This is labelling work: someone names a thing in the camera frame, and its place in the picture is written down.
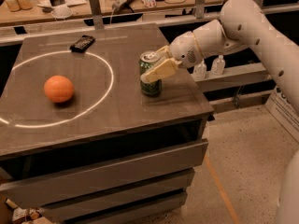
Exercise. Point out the white bowl on desk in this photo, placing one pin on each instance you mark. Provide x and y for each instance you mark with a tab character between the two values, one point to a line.
62	12

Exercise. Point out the white power strip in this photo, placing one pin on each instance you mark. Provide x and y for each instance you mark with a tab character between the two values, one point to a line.
124	0

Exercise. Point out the green soda can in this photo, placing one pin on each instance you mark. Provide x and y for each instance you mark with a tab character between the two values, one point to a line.
146	61

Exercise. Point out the orange fruit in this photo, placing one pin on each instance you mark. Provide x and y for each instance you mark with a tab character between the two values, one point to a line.
59	89

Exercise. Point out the grey metal shelf beam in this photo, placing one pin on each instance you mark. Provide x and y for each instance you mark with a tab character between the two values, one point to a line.
233	77

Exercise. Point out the white printed sign board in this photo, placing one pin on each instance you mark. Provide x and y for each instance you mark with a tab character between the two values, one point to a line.
278	105

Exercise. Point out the glass jar with orange liquid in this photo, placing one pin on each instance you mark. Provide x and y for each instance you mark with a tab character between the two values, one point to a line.
13	5

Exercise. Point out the clear sanitizer bottle left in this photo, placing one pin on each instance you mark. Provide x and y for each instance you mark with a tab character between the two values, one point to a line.
199	71

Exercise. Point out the grey drawer cabinet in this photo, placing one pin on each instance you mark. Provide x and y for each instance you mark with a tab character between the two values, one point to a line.
110	154

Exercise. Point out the clear sanitizer bottle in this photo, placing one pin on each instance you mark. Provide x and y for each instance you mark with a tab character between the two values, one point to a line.
218	65
199	71

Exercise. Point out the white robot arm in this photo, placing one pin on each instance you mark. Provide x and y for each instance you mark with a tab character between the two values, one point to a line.
241	25

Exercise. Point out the black snack bar wrapper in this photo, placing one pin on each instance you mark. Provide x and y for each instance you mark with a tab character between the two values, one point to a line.
82	44

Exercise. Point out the clear sanitizer bottle right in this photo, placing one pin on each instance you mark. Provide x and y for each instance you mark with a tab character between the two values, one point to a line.
218	65

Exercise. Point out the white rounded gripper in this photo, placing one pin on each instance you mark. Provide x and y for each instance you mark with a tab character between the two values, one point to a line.
184	51

